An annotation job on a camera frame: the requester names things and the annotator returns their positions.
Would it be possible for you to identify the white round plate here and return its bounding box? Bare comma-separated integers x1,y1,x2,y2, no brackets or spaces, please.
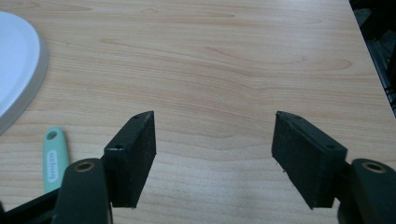
0,10,50,135

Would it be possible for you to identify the mint green utensil handle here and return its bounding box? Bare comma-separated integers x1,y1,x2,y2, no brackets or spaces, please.
42,126,71,194

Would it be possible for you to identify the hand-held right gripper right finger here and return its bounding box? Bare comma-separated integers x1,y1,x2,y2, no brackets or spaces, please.
271,110,348,210

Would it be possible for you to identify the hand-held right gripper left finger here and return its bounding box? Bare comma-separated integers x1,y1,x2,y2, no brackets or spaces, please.
103,110,157,209

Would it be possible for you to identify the dark metal stand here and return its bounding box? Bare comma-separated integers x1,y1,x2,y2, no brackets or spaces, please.
348,0,396,119

